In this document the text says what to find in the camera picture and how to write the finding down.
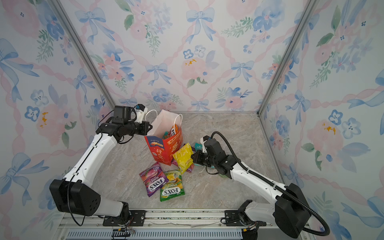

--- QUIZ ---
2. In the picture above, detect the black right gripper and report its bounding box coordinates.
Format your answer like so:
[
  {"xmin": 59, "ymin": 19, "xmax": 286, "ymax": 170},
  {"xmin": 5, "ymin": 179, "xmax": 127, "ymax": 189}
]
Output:
[{"xmin": 190, "ymin": 151, "xmax": 218, "ymax": 169}]

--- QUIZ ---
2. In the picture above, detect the yellow snack packet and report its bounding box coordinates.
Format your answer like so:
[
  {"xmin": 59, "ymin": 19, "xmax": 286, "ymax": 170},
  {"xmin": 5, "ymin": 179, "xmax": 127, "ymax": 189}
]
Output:
[{"xmin": 173, "ymin": 143, "xmax": 194, "ymax": 174}]

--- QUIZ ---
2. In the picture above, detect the red paper gift bag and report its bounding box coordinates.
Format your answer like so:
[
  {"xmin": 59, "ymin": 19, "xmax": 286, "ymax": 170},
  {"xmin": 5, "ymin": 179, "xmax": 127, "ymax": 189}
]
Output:
[{"xmin": 145, "ymin": 110, "xmax": 183, "ymax": 166}]

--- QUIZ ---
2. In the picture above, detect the teal mint candy bag front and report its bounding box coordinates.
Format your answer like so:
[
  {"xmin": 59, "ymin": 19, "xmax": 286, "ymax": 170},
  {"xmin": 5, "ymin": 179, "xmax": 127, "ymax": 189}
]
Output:
[{"xmin": 162, "ymin": 131, "xmax": 172, "ymax": 140}]

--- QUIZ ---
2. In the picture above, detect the teal mint candy bag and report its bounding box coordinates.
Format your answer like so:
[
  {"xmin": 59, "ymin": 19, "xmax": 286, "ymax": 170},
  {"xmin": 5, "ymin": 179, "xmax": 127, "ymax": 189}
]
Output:
[
  {"xmin": 194, "ymin": 143, "xmax": 203, "ymax": 152},
  {"xmin": 162, "ymin": 131, "xmax": 172, "ymax": 140}
]

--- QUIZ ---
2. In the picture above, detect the purple Fox's berries bag front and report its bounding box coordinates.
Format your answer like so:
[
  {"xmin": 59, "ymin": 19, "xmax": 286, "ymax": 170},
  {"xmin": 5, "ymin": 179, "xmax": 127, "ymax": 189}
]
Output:
[{"xmin": 139, "ymin": 163, "xmax": 169, "ymax": 197}]

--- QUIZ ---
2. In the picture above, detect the purple fox's berries bag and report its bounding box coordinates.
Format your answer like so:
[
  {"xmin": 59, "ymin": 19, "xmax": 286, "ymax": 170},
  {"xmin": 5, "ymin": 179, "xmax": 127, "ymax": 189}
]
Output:
[
  {"xmin": 139, "ymin": 163, "xmax": 169, "ymax": 197},
  {"xmin": 171, "ymin": 159, "xmax": 195, "ymax": 173}
]

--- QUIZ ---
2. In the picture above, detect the orange Fox's fruits bag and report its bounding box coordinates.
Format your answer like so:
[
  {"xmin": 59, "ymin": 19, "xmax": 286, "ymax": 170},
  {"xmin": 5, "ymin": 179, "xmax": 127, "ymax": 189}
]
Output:
[{"xmin": 170, "ymin": 125, "xmax": 179, "ymax": 137}]

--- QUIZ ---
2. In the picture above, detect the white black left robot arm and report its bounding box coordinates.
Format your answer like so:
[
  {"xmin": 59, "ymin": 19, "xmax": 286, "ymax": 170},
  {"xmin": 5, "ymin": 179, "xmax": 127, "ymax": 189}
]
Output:
[{"xmin": 49, "ymin": 104, "xmax": 152, "ymax": 225}]

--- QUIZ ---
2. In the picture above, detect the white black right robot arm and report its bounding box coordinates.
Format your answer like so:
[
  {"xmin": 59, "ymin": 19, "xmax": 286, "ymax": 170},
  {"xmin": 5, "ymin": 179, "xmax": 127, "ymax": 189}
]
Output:
[{"xmin": 192, "ymin": 136, "xmax": 311, "ymax": 238}]

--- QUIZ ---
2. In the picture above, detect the teal mint candy bag rear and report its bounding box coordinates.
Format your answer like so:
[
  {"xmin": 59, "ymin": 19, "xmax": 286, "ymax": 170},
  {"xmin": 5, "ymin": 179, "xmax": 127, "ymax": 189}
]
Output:
[{"xmin": 194, "ymin": 143, "xmax": 203, "ymax": 152}]

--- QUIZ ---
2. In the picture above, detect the purple Fox's berries bag rear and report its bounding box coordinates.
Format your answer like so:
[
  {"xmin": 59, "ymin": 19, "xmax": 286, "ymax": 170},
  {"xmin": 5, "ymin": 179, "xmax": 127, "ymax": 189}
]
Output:
[{"xmin": 171, "ymin": 159, "xmax": 195, "ymax": 173}]

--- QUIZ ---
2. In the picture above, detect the green Fox's spring tea bag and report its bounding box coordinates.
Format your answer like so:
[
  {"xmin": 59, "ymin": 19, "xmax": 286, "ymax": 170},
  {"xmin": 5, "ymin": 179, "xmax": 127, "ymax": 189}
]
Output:
[{"xmin": 160, "ymin": 170, "xmax": 185, "ymax": 202}]

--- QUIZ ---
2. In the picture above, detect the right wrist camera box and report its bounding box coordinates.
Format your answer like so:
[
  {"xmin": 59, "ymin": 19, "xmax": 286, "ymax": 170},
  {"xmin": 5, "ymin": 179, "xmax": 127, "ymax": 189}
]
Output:
[{"xmin": 199, "ymin": 135, "xmax": 211, "ymax": 154}]

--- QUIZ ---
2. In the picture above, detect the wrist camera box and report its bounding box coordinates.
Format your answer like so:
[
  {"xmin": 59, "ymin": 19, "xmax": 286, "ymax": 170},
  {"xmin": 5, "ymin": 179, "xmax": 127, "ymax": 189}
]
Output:
[
  {"xmin": 199, "ymin": 135, "xmax": 211, "ymax": 154},
  {"xmin": 135, "ymin": 104, "xmax": 148, "ymax": 124}
]

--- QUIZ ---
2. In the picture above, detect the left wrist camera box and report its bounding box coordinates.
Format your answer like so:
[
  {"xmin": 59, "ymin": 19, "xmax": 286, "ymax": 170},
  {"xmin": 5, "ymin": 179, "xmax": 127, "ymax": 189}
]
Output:
[{"xmin": 135, "ymin": 104, "xmax": 148, "ymax": 124}]

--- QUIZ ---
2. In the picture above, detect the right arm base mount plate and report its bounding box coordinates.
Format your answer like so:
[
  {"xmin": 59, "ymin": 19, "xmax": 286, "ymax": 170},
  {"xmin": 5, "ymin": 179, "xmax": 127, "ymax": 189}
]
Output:
[{"xmin": 221, "ymin": 210, "xmax": 267, "ymax": 228}]

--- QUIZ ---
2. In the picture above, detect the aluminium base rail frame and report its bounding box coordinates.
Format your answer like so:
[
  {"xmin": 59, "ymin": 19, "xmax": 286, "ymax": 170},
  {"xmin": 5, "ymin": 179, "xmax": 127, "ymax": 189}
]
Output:
[{"xmin": 53, "ymin": 209, "xmax": 289, "ymax": 240}]

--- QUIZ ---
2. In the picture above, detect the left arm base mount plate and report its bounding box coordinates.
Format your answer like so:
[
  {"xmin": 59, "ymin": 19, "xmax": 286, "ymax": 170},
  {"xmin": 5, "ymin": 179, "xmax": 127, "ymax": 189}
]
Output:
[{"xmin": 103, "ymin": 210, "xmax": 147, "ymax": 227}]

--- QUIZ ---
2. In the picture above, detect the aluminium left corner post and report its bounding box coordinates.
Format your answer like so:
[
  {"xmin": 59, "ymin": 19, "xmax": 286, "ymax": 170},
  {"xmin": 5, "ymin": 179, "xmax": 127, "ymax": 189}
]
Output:
[{"xmin": 48, "ymin": 1, "xmax": 115, "ymax": 108}]

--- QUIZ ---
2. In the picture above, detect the aluminium corner post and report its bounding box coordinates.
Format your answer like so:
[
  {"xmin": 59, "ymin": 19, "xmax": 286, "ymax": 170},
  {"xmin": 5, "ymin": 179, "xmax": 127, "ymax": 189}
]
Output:
[
  {"xmin": 257, "ymin": 0, "xmax": 318, "ymax": 117},
  {"xmin": 48, "ymin": 1, "xmax": 115, "ymax": 108}
]

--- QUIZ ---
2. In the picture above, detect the black corrugated cable conduit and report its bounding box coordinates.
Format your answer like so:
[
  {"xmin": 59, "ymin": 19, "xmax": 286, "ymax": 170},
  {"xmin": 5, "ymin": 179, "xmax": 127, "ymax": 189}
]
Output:
[{"xmin": 209, "ymin": 131, "xmax": 331, "ymax": 237}]

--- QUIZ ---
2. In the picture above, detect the aluminium right corner post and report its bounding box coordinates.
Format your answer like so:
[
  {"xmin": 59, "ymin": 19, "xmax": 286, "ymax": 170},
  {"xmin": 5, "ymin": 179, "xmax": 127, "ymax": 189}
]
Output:
[{"xmin": 257, "ymin": 0, "xmax": 318, "ymax": 117}]

